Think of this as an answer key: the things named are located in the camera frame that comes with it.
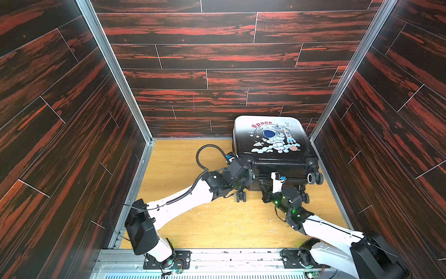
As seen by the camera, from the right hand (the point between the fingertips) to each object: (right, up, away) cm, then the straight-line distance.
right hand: (264, 182), depth 85 cm
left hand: (-7, +5, -11) cm, 14 cm away
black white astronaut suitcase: (+5, +19, -1) cm, 20 cm away
